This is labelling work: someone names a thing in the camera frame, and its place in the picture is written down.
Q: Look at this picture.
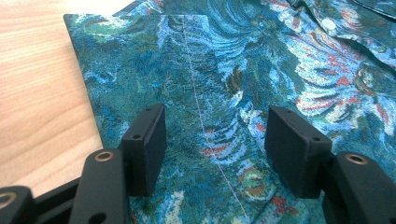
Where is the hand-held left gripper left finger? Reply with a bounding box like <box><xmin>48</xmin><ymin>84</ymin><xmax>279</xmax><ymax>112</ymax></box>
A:
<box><xmin>120</xmin><ymin>103</ymin><xmax>168</xmax><ymax>198</ymax></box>

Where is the teal floral shirt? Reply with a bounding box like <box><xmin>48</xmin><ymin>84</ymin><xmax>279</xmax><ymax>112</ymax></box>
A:
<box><xmin>63</xmin><ymin>0</ymin><xmax>396</xmax><ymax>224</ymax></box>

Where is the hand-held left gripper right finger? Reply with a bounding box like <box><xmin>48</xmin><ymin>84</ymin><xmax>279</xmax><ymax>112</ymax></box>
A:
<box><xmin>263</xmin><ymin>105</ymin><xmax>333</xmax><ymax>200</ymax></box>

